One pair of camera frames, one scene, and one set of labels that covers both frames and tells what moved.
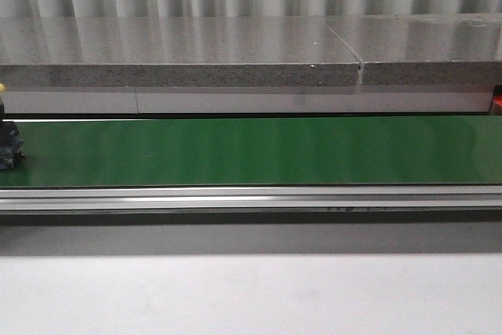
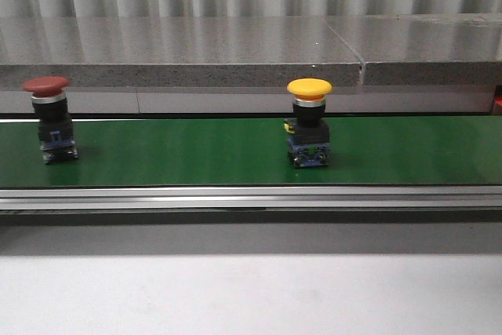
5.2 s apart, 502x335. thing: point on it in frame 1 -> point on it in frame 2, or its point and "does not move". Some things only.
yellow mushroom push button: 10,141 -> 308,129
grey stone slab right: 424,49 does not move
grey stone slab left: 99,52 does not move
